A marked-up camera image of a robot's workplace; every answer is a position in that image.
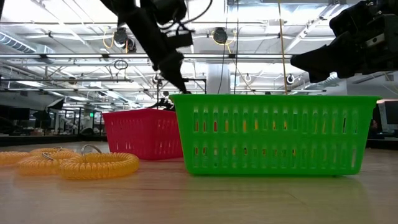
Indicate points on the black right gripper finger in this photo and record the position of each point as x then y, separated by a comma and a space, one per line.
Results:
329, 57
320, 77

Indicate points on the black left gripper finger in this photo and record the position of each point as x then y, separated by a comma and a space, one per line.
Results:
168, 67

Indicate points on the green plastic basket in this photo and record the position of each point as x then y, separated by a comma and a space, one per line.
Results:
273, 107

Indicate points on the grey computer monitor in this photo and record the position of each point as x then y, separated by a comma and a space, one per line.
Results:
390, 115

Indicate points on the red plastic basket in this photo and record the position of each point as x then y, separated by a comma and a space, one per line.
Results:
140, 133

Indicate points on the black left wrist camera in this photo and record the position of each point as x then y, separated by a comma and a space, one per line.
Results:
184, 39

